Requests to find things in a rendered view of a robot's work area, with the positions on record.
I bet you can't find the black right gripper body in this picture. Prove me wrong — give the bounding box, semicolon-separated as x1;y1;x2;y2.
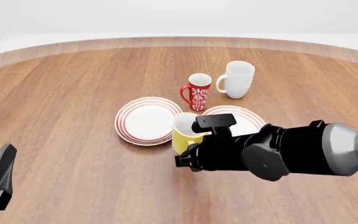
175;136;219;173

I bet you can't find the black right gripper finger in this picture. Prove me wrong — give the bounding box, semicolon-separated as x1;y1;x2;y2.
183;139;204;156

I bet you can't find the yellow and white mug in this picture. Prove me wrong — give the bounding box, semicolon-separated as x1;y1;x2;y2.
172;112;213;155

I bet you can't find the red patterned mug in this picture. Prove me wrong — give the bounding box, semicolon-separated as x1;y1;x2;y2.
180;73;213;112

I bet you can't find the white plate with red rings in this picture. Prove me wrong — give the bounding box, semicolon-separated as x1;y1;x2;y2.
201;105;267;136
114;96;183;147

